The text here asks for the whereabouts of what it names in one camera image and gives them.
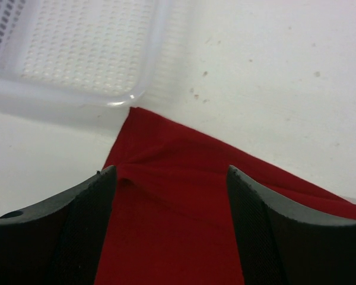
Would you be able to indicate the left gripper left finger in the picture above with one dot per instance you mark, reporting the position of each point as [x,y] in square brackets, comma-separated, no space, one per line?
[58,240]

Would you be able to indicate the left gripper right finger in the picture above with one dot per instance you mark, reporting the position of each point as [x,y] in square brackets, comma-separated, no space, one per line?
[281,241]

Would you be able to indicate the dark red t shirt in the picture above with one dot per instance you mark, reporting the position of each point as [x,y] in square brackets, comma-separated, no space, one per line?
[171,220]

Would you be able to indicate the white plastic basket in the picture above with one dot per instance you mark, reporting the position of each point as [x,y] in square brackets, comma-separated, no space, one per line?
[100,53]

